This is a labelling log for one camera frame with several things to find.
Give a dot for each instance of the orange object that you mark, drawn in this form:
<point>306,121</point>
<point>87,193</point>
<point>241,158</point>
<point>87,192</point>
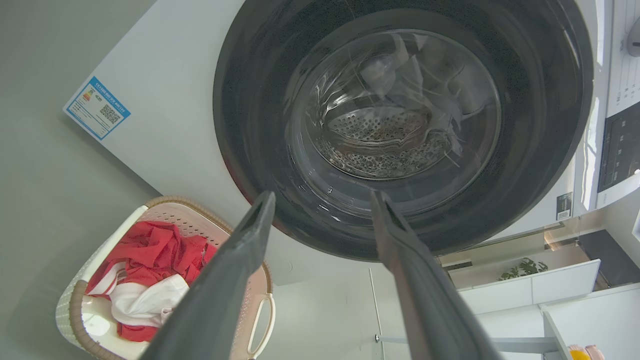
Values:
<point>578,353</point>

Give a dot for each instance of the white washing machine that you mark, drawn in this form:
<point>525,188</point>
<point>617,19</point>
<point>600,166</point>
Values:
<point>165,75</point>

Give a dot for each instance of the beige perforated laundry basket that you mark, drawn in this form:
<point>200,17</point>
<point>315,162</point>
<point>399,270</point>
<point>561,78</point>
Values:
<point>170,212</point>

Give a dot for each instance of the dark round washing machine door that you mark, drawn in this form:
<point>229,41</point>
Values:
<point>250,100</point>

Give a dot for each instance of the white cabinet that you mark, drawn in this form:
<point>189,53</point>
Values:
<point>550,285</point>

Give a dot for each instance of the blue energy label sticker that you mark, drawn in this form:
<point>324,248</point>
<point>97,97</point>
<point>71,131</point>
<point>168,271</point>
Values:
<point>97,107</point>

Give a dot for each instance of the white control knob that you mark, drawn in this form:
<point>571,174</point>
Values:
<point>635,37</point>

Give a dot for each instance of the black control panel display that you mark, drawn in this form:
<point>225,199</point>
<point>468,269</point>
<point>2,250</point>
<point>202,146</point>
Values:
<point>620,147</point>

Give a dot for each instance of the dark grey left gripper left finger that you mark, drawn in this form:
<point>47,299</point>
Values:
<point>220,300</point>

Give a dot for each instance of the green potted plant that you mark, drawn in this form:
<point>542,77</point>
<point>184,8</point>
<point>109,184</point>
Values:
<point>525,268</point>

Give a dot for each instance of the small black sticker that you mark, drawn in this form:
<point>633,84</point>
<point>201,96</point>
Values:
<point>564,206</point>

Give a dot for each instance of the pink object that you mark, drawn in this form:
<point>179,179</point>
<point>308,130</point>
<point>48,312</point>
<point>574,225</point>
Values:
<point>596,352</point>

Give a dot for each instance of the white garment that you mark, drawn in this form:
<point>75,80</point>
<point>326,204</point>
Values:
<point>150,300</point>

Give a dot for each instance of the red basketball jersey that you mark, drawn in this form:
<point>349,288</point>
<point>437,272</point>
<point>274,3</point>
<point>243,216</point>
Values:
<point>155,250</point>

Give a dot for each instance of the white table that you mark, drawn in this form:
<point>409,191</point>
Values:
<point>600,315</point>

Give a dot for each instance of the dark cabinet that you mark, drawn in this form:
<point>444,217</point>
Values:
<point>607,255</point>

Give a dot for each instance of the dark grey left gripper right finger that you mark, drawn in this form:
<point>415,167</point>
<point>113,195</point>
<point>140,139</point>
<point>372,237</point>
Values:
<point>430,310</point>

